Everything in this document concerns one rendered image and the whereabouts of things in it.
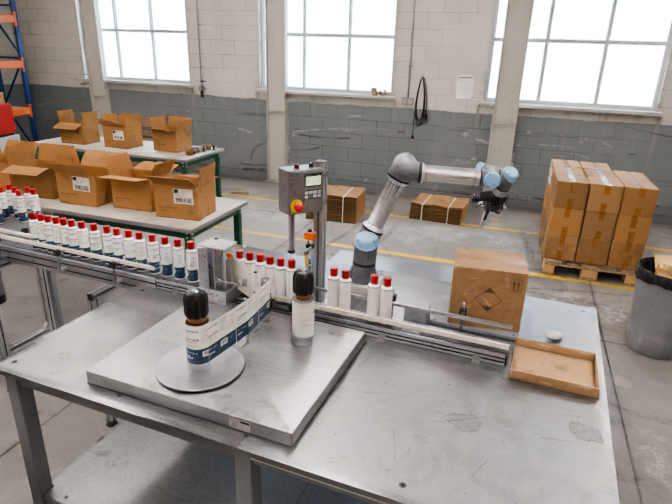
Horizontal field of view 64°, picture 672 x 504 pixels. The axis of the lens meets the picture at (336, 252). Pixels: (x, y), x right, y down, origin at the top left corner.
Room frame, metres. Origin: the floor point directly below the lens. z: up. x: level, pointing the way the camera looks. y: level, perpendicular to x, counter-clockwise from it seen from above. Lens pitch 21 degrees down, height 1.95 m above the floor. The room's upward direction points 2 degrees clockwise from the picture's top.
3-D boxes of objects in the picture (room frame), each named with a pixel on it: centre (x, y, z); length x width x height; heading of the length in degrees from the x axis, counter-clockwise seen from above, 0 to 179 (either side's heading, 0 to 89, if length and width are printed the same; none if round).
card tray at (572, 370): (1.75, -0.84, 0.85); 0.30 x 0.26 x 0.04; 69
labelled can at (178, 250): (2.37, 0.75, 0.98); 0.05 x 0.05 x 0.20
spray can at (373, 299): (2.01, -0.16, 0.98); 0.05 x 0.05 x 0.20
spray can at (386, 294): (1.99, -0.21, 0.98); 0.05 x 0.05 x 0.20
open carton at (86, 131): (6.52, 3.14, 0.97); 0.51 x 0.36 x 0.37; 164
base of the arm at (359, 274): (2.46, -0.14, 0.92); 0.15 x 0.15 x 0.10
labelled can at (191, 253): (2.34, 0.68, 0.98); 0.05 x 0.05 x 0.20
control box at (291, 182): (2.23, 0.16, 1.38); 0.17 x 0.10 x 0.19; 124
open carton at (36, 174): (4.14, 2.35, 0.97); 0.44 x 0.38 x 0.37; 166
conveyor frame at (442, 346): (2.11, 0.09, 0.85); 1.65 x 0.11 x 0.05; 69
